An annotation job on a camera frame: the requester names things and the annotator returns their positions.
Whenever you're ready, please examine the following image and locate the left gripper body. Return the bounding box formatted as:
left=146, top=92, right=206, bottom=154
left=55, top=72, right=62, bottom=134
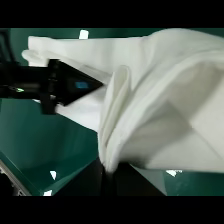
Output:
left=0, top=58, right=62, bottom=116

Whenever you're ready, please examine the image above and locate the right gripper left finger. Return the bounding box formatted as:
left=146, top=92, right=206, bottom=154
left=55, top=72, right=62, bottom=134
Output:
left=53, top=157, right=112, bottom=197

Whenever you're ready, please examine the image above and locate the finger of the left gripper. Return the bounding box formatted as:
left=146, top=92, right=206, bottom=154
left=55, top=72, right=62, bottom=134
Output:
left=56, top=83, right=104, bottom=108
left=58, top=59, right=105, bottom=87

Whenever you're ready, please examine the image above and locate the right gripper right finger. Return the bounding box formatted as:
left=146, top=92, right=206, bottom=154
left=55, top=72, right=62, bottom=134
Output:
left=111, top=161, right=168, bottom=197

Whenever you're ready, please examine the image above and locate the white shirt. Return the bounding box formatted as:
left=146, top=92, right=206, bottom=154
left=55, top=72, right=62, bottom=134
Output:
left=21, top=28, right=224, bottom=175

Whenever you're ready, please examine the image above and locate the silver frame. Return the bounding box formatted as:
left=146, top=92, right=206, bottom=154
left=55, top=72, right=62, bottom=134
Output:
left=0, top=160, right=32, bottom=197

